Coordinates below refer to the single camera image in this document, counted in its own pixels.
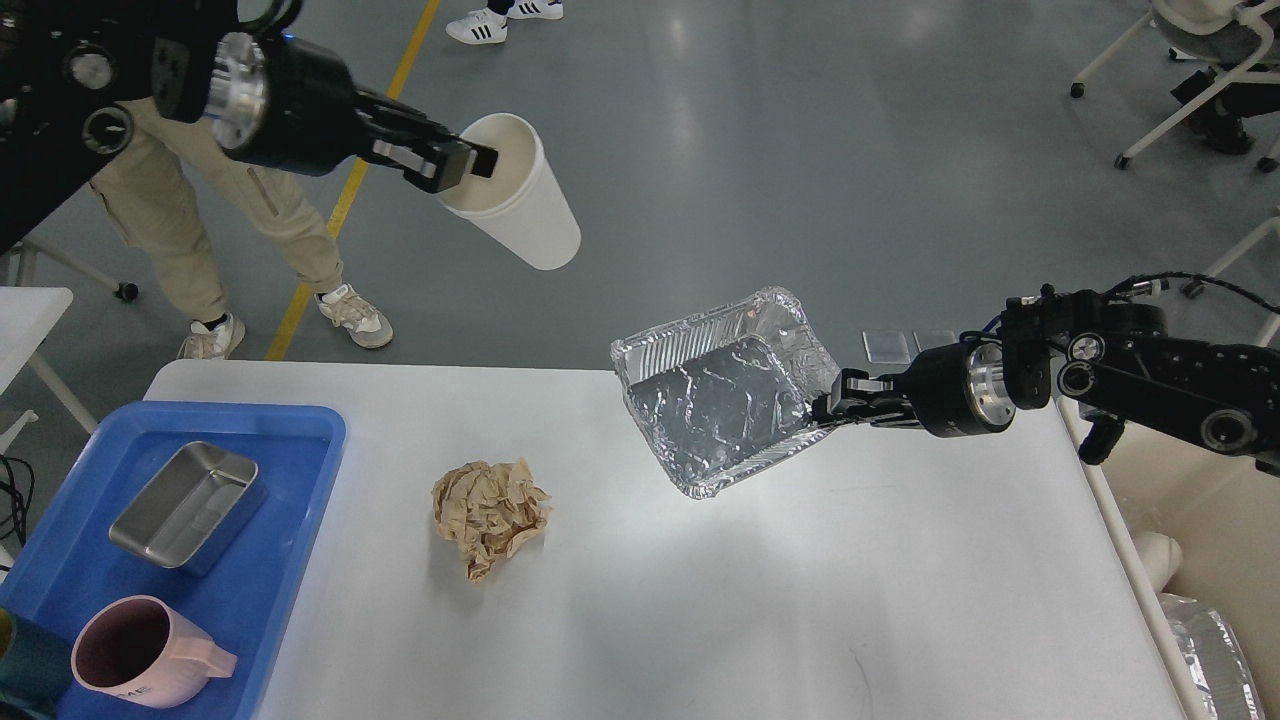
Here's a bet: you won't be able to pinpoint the clear floor plate right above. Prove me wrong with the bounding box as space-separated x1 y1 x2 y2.
911 329 957 354

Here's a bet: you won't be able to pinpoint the aluminium foil tray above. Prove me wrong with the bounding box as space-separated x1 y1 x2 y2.
611 286 840 500

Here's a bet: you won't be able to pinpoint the person in khaki trousers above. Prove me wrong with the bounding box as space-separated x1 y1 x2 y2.
90 99 394 360

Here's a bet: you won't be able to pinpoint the stainless steel square tray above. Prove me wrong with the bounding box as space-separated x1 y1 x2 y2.
108 441 268 577

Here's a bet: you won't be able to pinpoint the cream plastic bin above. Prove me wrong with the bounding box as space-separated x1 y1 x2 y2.
1085 423 1279 719

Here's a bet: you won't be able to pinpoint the white sneaker far person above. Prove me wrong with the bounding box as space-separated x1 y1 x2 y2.
445 9 508 46

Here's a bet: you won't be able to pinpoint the white side table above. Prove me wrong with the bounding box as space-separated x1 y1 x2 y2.
1 286 99 436

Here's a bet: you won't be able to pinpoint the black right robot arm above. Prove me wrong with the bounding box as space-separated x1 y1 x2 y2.
810 273 1279 475

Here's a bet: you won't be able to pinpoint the seated person dark shoes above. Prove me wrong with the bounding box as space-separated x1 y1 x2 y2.
1184 83 1279 156

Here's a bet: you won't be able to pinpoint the clear floor plate left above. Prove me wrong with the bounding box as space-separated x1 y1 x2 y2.
861 331 914 365

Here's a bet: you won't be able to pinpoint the cream paper cup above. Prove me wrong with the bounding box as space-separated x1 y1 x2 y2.
438 113 582 272

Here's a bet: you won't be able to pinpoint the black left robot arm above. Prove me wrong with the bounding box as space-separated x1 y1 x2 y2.
1 1 500 250

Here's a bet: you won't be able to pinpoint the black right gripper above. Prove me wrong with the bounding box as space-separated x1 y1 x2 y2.
810 341 1016 438

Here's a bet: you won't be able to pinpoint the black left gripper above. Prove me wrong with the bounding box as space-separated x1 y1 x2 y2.
205 32 499 193

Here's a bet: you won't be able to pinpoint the pink ceramic mug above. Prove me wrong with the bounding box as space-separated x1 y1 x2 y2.
70 594 238 708

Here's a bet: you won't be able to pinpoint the white roll in bin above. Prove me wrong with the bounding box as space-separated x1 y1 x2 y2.
1132 530 1184 593

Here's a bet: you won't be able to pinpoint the white office chair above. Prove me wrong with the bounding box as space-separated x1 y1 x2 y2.
1069 1 1277 170

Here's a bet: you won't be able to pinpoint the blue plastic tray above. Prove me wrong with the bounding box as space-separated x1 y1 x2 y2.
1 401 346 719

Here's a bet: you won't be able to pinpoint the brown paper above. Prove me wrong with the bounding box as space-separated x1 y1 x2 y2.
431 457 550 584

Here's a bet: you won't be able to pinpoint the clear floor plate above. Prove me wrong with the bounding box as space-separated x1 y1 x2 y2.
911 329 957 354
861 331 914 365

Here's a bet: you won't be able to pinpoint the white chair leg right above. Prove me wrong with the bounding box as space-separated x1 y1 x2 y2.
1180 206 1279 346

